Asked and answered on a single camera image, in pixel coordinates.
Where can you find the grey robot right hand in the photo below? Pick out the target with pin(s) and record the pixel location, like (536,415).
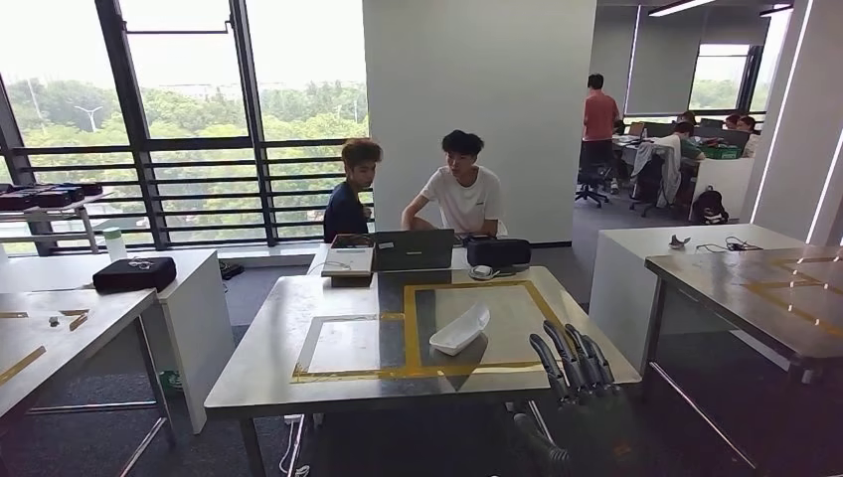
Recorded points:
(593,408)

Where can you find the white curved plastic part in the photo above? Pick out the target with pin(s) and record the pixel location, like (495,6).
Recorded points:
(461,329)

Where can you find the steel workbench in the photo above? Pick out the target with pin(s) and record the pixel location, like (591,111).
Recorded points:
(263,362)

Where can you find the dark brown table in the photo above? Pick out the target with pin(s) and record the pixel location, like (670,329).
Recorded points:
(724,289)

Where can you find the black carrying case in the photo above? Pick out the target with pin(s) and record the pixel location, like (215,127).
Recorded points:
(52,199)
(135,274)
(84,189)
(16,201)
(498,252)

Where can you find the small curved metal piece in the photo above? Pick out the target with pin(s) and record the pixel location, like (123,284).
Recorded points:
(678,242)

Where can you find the black backpack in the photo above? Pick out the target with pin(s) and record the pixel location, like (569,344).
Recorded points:
(708,207)

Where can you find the black office chair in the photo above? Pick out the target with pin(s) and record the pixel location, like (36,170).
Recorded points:
(593,174)
(649,178)

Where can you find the dark grey laptop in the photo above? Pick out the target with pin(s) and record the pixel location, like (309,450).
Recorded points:
(413,250)

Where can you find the person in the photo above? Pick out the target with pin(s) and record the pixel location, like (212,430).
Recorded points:
(344,214)
(686,146)
(464,197)
(599,118)
(731,120)
(749,135)
(688,117)

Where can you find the grey jacket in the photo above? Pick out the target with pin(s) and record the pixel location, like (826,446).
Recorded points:
(668,168)

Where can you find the white office desk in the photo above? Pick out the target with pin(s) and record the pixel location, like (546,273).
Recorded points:
(724,178)

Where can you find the white laptop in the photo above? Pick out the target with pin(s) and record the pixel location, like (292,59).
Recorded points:
(348,262)

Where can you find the green plastic crate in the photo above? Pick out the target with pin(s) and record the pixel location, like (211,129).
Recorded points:
(721,152)

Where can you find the dark computer monitor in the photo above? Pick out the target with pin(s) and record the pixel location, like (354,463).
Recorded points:
(724,137)

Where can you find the open cardboard box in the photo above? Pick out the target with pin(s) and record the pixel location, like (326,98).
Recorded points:
(335,243)

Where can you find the office window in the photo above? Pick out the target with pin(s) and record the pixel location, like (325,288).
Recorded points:
(765,66)
(718,76)

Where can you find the black power strip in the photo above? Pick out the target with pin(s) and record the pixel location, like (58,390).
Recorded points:
(230,270)

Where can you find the white cabinet table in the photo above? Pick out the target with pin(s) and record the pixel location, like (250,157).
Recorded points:
(197,316)

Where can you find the black framed window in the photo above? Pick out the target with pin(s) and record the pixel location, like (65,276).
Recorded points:
(253,99)

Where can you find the white cup green band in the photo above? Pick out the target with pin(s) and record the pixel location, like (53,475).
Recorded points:
(115,245)

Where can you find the yellow tape strip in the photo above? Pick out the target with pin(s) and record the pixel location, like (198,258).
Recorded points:
(13,315)
(77,320)
(20,366)

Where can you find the steel table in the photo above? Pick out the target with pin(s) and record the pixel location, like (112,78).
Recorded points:
(66,336)

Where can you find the white folding table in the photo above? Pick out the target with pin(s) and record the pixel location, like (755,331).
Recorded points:
(66,210)

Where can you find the large yellow tape frame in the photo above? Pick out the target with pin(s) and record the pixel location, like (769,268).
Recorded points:
(411,329)

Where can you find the vertical wall light strip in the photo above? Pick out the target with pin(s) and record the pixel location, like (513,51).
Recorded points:
(826,184)
(780,99)

